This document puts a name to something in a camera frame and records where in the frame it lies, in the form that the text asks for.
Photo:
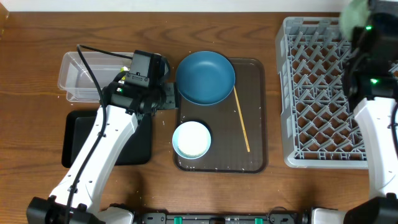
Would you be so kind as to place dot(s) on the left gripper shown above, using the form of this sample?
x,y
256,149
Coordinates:
x,y
169,92

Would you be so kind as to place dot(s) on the mint green bowl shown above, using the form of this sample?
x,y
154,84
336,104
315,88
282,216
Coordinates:
x,y
355,14

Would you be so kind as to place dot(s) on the light blue rice bowl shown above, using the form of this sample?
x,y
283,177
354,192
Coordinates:
x,y
191,140

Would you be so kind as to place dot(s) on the yellow snack wrapper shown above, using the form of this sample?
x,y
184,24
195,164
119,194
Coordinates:
x,y
124,69

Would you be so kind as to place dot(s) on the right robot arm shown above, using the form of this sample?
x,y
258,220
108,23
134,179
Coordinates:
x,y
371,89

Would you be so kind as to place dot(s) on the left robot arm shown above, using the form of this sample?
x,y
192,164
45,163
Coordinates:
x,y
76,199

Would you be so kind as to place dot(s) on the black waste tray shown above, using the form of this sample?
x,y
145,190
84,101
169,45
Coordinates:
x,y
79,123

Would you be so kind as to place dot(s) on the grey dishwasher rack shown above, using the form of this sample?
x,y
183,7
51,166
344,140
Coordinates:
x,y
318,130

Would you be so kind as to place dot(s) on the dark blue plate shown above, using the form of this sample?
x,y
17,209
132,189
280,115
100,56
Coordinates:
x,y
205,78

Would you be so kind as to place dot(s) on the clear plastic bin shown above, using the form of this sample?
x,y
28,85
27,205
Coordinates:
x,y
76,81

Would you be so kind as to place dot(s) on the brown serving tray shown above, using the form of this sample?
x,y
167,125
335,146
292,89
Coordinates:
x,y
228,152

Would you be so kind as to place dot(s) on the wooden chopstick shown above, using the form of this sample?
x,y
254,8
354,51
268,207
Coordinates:
x,y
241,120

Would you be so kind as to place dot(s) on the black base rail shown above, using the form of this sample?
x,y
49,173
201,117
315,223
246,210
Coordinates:
x,y
275,217

